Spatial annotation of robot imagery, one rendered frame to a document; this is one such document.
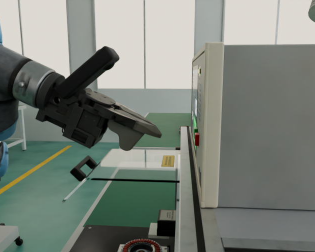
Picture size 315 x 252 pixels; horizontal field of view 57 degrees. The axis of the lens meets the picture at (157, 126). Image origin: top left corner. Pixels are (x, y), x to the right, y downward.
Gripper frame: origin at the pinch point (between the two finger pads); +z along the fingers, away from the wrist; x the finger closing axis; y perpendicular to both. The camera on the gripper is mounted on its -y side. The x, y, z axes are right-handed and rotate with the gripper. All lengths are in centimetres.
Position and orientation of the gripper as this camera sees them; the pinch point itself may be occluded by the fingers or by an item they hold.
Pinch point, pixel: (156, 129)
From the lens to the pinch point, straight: 50.7
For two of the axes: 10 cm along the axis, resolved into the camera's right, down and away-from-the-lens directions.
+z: 9.0, 4.3, 0.0
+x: -0.8, 1.8, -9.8
